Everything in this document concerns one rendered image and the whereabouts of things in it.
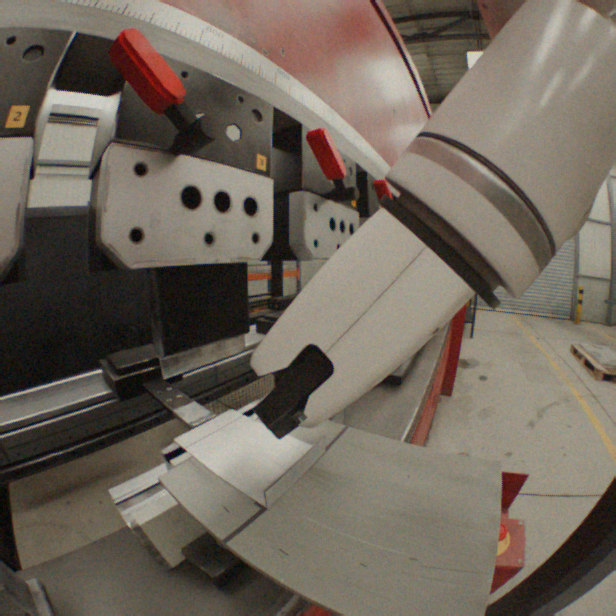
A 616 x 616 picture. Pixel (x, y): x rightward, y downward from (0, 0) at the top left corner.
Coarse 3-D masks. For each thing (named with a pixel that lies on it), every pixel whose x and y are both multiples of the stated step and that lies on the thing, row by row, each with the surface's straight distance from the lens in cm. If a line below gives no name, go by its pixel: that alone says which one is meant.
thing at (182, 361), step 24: (216, 264) 24; (240, 264) 26; (168, 288) 22; (192, 288) 23; (216, 288) 24; (240, 288) 26; (168, 312) 22; (192, 312) 23; (216, 312) 24; (240, 312) 26; (168, 336) 22; (192, 336) 23; (216, 336) 25; (240, 336) 28; (168, 360) 24; (192, 360) 25; (216, 360) 27
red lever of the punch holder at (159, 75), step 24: (120, 48) 18; (144, 48) 18; (120, 72) 19; (144, 72) 17; (168, 72) 17; (144, 96) 18; (168, 96) 17; (192, 120) 17; (216, 120) 17; (192, 144) 17
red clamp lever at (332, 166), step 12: (312, 132) 29; (324, 132) 28; (312, 144) 29; (324, 144) 28; (324, 156) 29; (336, 156) 29; (324, 168) 30; (336, 168) 29; (336, 180) 31; (336, 192) 32; (348, 192) 31
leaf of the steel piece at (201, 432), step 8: (224, 416) 32; (232, 416) 32; (240, 416) 31; (208, 424) 31; (216, 424) 31; (224, 424) 30; (192, 432) 30; (200, 432) 30; (208, 432) 30; (176, 440) 29; (184, 440) 29; (192, 440) 29; (184, 448) 28
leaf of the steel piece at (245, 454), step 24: (216, 432) 29; (240, 432) 29; (264, 432) 29; (216, 456) 26; (240, 456) 26; (264, 456) 26; (288, 456) 26; (312, 456) 24; (240, 480) 24; (264, 480) 23; (288, 480) 22; (264, 504) 22
